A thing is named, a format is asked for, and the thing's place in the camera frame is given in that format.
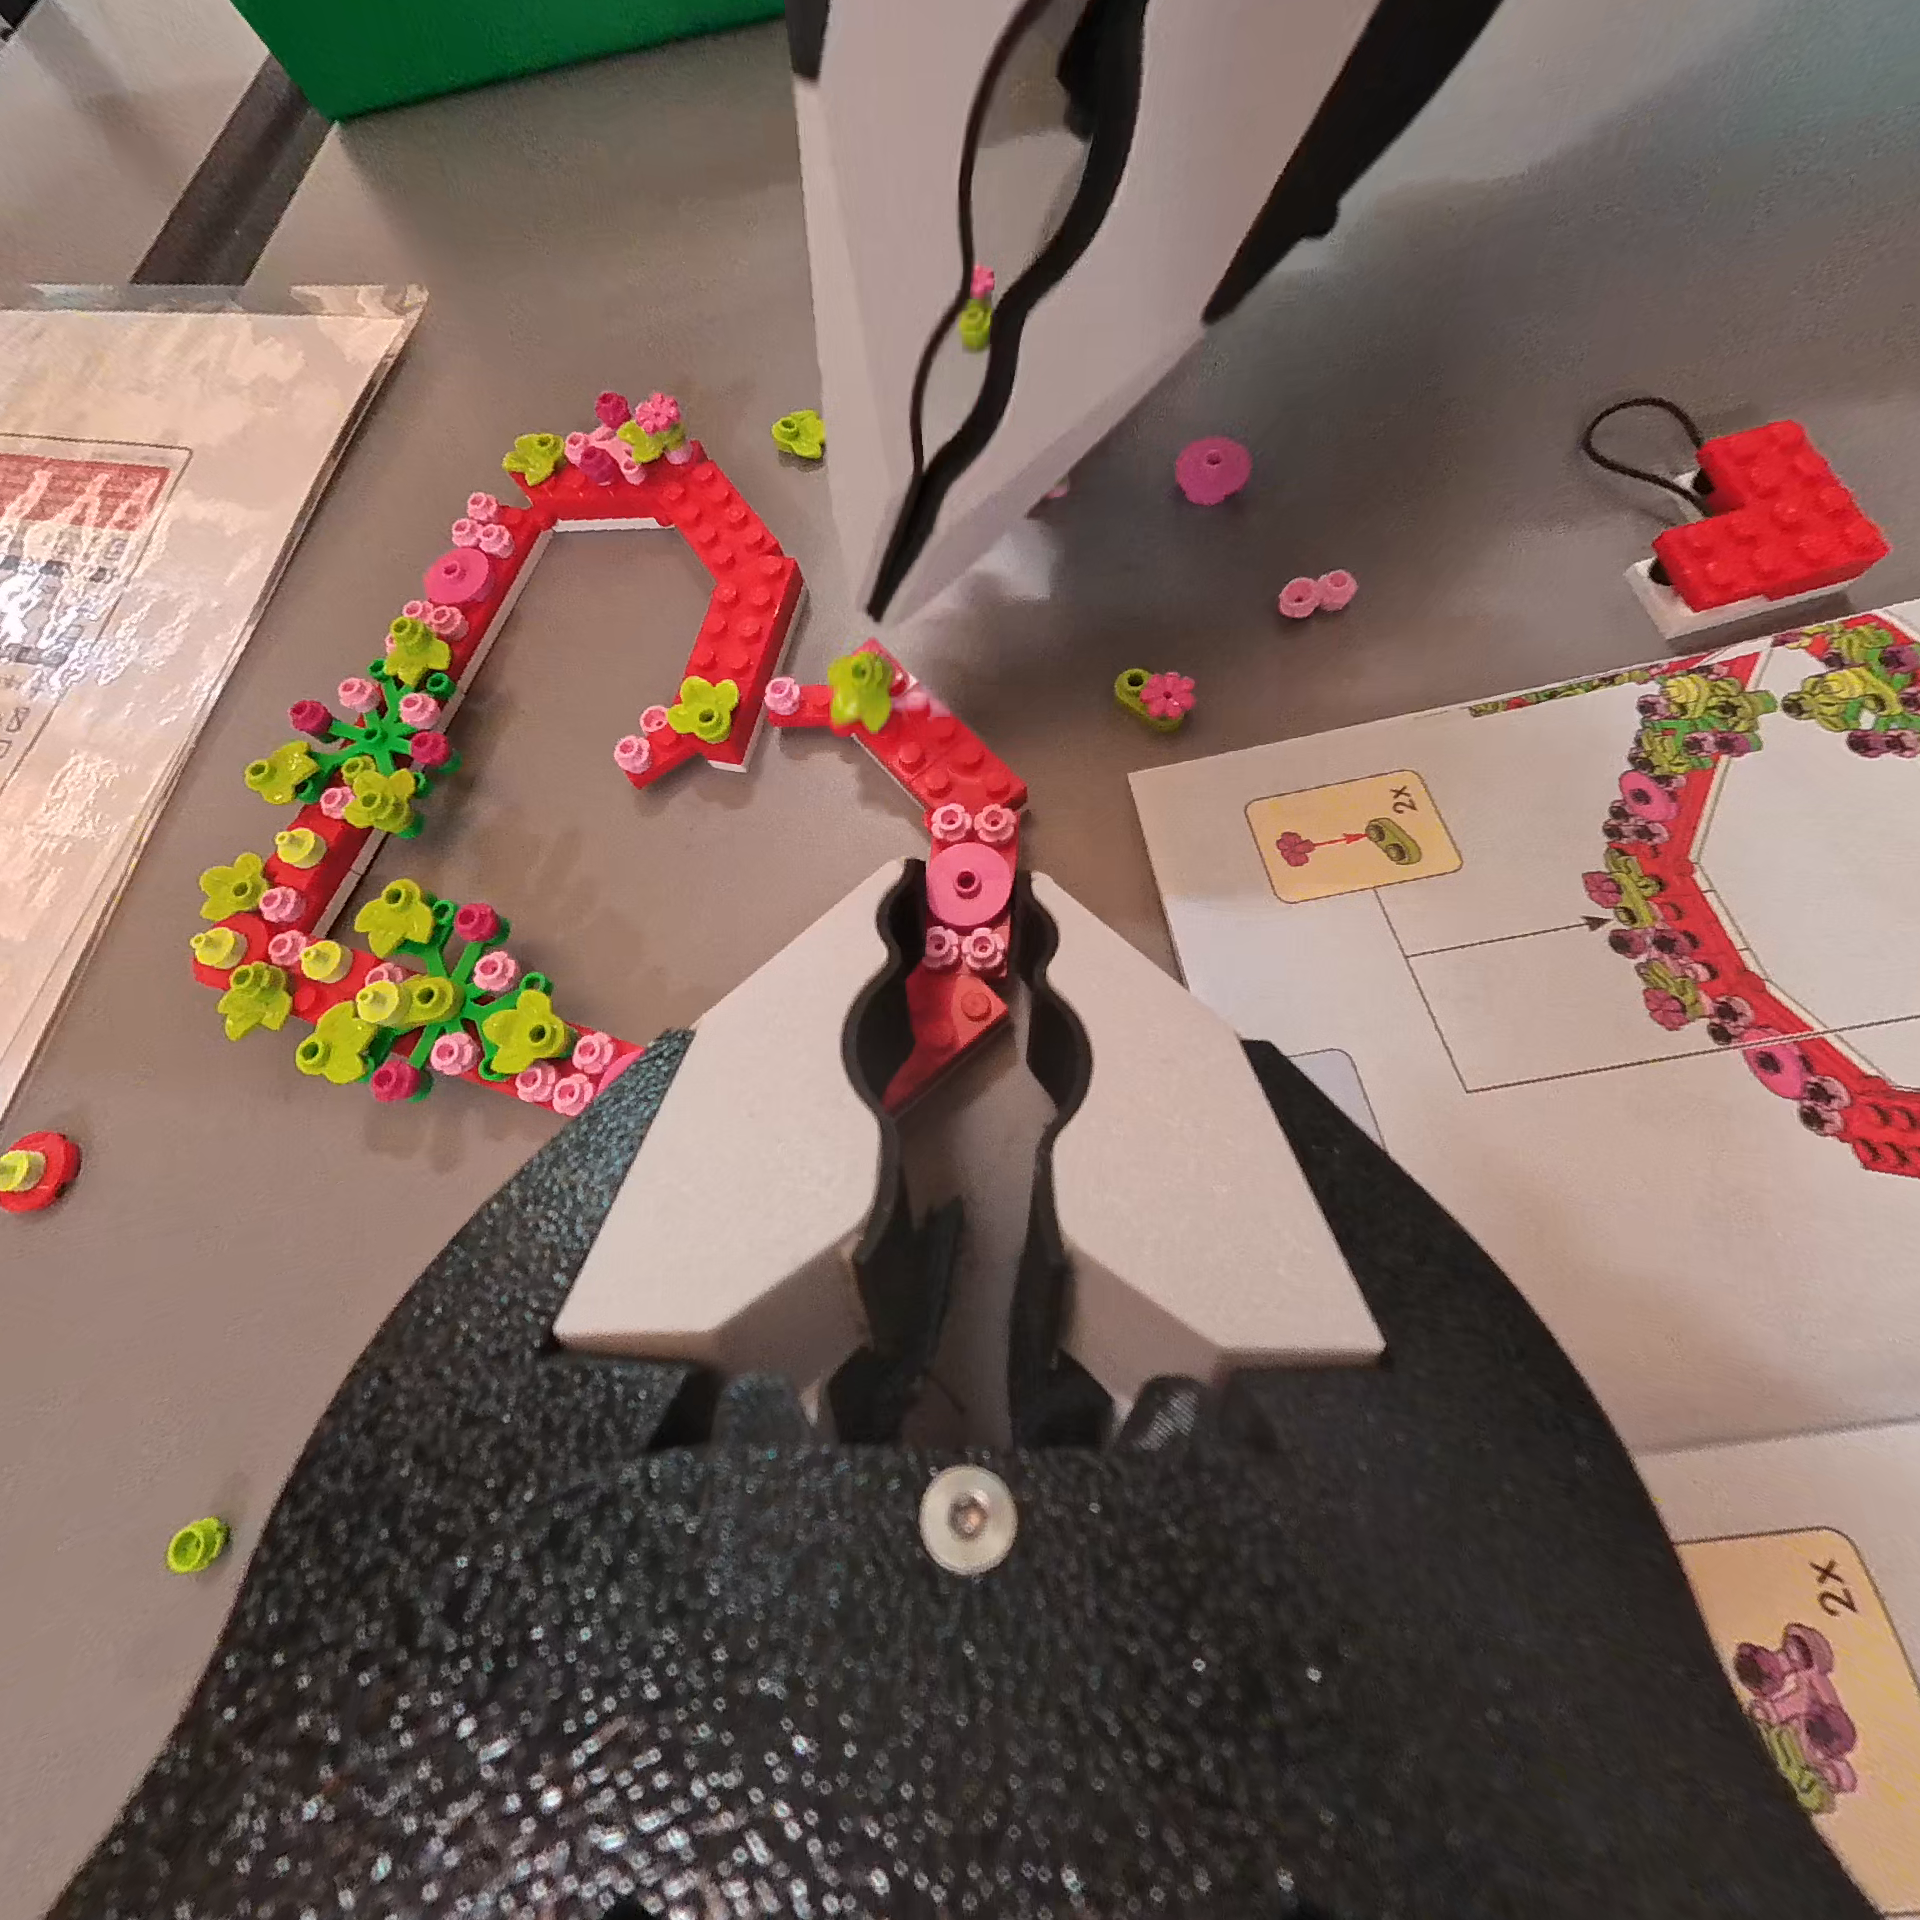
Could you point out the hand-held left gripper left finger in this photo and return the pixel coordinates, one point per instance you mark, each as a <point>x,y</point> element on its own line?
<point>720,1184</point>

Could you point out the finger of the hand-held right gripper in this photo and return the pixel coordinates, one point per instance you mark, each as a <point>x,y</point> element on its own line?
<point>884,195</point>
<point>1154,255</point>

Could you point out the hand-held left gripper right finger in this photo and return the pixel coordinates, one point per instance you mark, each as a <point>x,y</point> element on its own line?
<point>1200,1200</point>

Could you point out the tiny lime pink lego piece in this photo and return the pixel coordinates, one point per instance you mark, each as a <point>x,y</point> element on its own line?
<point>977,323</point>

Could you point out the large red flowered lego section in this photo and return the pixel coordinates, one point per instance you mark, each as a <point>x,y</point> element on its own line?
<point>735,523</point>

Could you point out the small red lego section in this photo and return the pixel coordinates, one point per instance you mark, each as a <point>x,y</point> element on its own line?
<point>960,779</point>

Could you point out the magenta round lego disc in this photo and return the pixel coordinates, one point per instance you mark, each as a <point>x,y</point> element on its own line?
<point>1200,481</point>

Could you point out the lime lego leaf piece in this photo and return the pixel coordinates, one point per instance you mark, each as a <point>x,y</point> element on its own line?
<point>801,434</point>

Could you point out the lego instruction booklet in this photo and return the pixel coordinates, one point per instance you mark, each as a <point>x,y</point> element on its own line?
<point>1499,1200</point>

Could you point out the light pink double lego flower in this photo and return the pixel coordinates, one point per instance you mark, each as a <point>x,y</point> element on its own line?
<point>1316,595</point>

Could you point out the lime lego plate pink flower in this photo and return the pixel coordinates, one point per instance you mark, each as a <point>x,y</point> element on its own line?
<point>1154,704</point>

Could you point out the small lime round lego stud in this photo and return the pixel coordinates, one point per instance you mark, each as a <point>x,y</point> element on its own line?
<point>194,1540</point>

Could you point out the red round lego lime stud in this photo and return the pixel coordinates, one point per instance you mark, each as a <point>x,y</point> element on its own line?
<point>43,1184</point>

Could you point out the green plastic bin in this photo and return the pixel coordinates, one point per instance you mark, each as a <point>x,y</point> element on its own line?
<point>495,44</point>

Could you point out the printed sheet in plastic sleeve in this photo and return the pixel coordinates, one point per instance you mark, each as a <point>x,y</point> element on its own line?
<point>149,675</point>

